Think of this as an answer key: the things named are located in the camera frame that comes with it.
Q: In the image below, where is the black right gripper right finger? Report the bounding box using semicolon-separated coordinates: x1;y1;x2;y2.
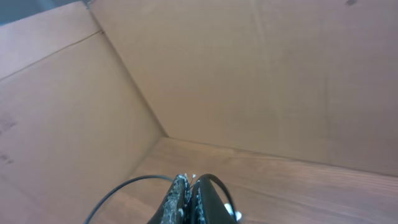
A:
190;174;239;224

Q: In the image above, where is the thin black micro USB cable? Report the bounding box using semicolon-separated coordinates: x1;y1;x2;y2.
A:
83;173;243;224

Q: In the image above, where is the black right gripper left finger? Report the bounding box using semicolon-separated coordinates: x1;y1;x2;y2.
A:
147;174;190;224

